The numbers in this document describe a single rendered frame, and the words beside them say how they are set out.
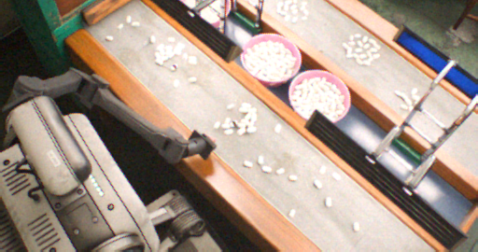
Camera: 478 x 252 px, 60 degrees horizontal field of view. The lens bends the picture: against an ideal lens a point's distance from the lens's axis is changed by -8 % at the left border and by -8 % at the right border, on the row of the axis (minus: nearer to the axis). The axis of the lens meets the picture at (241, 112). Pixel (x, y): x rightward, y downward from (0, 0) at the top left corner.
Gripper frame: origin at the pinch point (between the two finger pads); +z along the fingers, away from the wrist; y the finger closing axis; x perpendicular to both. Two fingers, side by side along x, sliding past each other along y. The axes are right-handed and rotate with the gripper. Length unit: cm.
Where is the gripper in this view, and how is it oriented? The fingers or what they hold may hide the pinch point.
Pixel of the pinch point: (214, 140)
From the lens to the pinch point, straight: 168.8
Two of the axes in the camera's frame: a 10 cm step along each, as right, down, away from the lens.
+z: 5.0, -1.2, 8.6
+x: -5.0, 7.7, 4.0
